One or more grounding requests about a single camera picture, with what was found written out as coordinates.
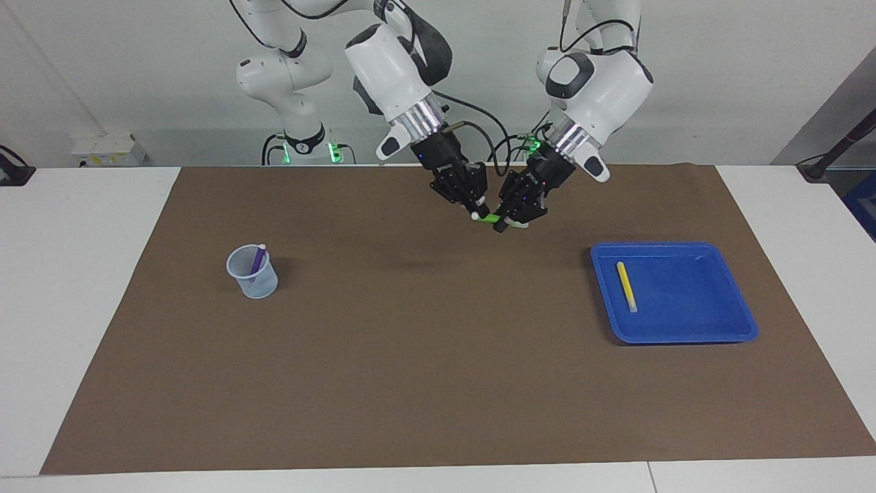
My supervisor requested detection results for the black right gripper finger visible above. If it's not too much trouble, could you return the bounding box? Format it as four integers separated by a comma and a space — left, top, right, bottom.
465, 163, 490, 206
448, 188, 490, 220

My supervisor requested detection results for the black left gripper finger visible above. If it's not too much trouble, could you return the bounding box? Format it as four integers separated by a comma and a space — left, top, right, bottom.
496, 171, 531, 220
494, 195, 548, 233

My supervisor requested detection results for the green pen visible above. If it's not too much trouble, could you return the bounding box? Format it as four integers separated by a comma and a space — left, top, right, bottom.
471, 211, 529, 231

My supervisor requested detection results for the yellow pen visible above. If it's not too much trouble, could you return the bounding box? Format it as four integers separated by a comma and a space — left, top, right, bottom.
616, 261, 639, 314

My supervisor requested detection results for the blue plastic tray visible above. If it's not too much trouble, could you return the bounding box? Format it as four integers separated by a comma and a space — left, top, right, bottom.
590, 241, 759, 344

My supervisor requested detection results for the brown table mat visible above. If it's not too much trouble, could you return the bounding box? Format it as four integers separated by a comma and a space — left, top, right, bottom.
40, 163, 876, 475

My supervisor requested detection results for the clear plastic cup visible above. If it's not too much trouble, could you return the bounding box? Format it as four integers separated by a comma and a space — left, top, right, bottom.
226, 244, 279, 300

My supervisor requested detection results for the black stand pole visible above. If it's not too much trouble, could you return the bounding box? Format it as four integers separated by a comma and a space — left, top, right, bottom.
796, 110, 876, 183

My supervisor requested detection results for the blue box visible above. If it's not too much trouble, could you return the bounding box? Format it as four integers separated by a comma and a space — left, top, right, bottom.
840, 171, 876, 242

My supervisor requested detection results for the white power strip box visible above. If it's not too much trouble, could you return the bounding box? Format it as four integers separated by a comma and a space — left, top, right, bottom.
70, 132, 149, 167

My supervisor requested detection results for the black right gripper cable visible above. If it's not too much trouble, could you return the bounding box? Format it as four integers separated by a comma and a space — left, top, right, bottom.
431, 89, 512, 172

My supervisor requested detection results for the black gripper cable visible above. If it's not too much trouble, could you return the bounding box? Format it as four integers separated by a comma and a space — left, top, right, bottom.
431, 89, 512, 172
558, 0, 644, 55

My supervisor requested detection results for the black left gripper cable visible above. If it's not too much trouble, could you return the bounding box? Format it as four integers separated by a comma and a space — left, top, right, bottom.
558, 0, 644, 55

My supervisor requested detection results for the black clamp mount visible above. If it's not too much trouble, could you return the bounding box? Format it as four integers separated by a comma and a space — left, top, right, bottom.
0, 145, 36, 187

